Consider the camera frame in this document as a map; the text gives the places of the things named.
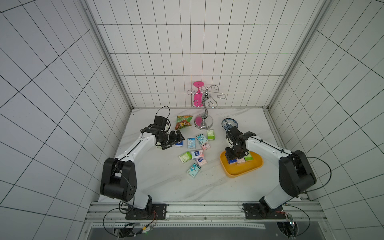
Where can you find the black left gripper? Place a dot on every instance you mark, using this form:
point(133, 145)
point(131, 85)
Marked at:
point(173, 139)

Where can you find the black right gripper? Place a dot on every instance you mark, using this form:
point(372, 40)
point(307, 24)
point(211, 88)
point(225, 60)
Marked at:
point(236, 152)

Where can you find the yellow plastic storage box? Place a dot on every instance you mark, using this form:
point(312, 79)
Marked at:
point(236, 168)

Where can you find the white blue tissue pack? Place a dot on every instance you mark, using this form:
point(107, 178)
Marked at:
point(196, 154)

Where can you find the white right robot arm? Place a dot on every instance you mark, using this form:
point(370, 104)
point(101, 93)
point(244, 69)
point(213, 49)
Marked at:
point(295, 172)

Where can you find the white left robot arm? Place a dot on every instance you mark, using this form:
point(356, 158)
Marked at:
point(119, 178)

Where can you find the dark blue Tempo tissue pack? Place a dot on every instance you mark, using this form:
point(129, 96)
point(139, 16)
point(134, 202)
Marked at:
point(179, 144)

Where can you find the light blue cartoon tissue pack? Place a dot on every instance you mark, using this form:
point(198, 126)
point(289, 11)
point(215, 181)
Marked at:
point(191, 143)

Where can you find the lime green tissue pack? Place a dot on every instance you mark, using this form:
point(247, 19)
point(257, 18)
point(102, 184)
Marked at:
point(185, 157)

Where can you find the red green snack bag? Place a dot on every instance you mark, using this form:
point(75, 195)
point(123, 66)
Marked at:
point(183, 122)

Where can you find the blue white porcelain bowl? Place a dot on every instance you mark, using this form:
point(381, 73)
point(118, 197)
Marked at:
point(228, 123)

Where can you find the pink blue tissue pack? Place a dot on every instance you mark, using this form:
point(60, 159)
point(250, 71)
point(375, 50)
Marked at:
point(201, 161)

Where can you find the teal cartoon tissue pack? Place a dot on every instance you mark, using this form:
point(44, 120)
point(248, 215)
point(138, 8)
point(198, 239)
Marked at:
point(193, 170)

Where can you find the silver metal hook stand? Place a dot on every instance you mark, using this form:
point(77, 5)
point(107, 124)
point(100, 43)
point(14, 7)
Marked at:
point(204, 121)

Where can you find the pink hourglass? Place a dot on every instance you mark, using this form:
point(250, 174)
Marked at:
point(198, 96)

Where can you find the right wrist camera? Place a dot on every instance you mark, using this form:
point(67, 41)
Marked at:
point(233, 133)

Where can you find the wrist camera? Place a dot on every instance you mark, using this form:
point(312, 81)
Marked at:
point(233, 133)
point(162, 123)

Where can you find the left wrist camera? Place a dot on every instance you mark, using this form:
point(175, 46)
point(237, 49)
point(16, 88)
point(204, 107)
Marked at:
point(162, 123)

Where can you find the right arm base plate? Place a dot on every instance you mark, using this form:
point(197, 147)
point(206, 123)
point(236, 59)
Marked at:
point(262, 212)

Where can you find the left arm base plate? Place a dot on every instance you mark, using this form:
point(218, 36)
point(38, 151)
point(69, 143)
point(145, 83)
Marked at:
point(152, 211)

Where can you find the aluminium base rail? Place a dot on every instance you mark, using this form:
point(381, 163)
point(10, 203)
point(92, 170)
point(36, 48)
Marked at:
point(180, 214)

